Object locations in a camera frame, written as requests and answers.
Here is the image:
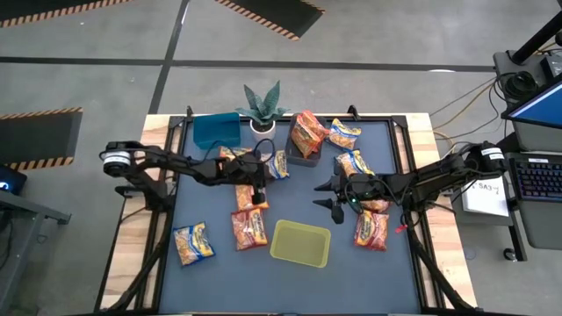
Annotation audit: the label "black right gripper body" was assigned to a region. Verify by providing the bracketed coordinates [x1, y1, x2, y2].
[335, 174, 392, 210]

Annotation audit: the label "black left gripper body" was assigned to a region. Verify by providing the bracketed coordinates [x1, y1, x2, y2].
[219, 151, 268, 188]

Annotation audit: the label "blue Maruchan ramen pack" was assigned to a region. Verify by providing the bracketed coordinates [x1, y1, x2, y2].
[325, 118, 363, 152]
[264, 149, 291, 180]
[172, 221, 216, 268]
[334, 149, 376, 177]

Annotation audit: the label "orange Maruchan ramen pack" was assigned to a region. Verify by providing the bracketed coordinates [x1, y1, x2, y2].
[290, 114, 324, 160]
[218, 146, 254, 162]
[300, 109, 331, 140]
[234, 183, 270, 212]

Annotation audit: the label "yellow translucent plastic bin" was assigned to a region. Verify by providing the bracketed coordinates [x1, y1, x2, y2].
[269, 219, 332, 269]

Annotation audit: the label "white plant pot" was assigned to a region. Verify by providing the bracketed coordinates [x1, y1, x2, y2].
[249, 118, 277, 144]

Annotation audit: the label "dark grey plastic bin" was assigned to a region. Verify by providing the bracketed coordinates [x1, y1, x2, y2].
[284, 112, 328, 169]

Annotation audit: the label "teal blue plastic bin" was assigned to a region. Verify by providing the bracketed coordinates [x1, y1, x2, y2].
[192, 111, 242, 151]

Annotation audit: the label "green snake plant leaves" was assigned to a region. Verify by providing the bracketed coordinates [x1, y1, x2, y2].
[234, 80, 291, 128]

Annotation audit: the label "blue-grey table mat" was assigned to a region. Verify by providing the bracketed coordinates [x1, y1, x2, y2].
[158, 120, 422, 313]

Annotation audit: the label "white paper label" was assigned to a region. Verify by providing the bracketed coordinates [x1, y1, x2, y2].
[460, 177, 510, 219]

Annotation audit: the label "black hazard-striped floor mat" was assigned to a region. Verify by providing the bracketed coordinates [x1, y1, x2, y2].
[214, 0, 326, 41]
[0, 0, 133, 28]
[0, 107, 83, 171]

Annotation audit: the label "black diagonal bar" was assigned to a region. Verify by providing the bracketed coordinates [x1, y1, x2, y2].
[495, 131, 523, 154]

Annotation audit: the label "black backlit keyboard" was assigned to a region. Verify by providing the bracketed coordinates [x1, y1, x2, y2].
[508, 155, 562, 205]

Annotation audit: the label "grey equipment cart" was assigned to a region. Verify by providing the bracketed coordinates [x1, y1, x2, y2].
[450, 120, 562, 263]

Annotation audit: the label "blue-screen monitor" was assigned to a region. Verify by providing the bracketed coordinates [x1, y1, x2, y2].
[501, 80, 562, 132]

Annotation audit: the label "grey desk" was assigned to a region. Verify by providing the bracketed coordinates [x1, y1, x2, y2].
[0, 188, 73, 308]

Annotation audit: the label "black device with blue light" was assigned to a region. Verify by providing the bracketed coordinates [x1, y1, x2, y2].
[0, 164, 28, 197]

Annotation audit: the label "black pole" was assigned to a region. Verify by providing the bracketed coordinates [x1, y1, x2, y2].
[510, 11, 562, 66]

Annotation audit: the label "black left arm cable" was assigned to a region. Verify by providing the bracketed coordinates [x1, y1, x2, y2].
[204, 138, 277, 176]

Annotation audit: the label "black aluminium table frame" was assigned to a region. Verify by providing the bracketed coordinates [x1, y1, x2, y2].
[94, 104, 478, 316]

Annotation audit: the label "yellow floor cable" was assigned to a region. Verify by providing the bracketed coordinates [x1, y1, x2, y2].
[432, 83, 497, 141]

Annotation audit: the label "black floor cable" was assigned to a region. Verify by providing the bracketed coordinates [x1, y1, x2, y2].
[428, 77, 497, 119]

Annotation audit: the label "coiled black cable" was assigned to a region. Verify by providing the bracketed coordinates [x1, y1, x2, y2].
[500, 69, 539, 102]

